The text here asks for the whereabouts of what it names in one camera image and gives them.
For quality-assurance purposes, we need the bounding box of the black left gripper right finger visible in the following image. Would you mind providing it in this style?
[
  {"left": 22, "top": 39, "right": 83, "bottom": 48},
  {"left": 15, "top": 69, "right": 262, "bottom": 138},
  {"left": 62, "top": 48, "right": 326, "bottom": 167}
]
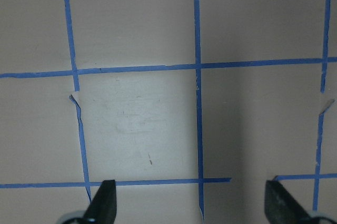
[{"left": 264, "top": 180, "right": 320, "bottom": 224}]

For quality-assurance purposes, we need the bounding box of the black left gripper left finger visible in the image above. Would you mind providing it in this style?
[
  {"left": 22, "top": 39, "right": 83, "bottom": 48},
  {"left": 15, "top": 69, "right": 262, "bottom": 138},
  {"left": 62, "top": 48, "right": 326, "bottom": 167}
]
[{"left": 83, "top": 180, "right": 117, "bottom": 224}]

